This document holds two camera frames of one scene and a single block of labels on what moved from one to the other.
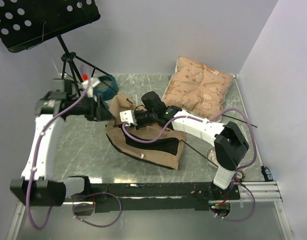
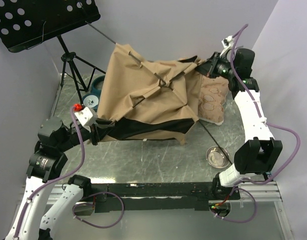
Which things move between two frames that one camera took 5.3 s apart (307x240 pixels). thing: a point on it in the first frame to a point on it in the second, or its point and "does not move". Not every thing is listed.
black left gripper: [98, 111] to [96, 133]
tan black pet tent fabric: [153, 143] to [141, 100]
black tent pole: [201, 154] to [161, 84]
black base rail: [151, 197] does not move
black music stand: [20, 24] does not move
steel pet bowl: [211, 156] does not move
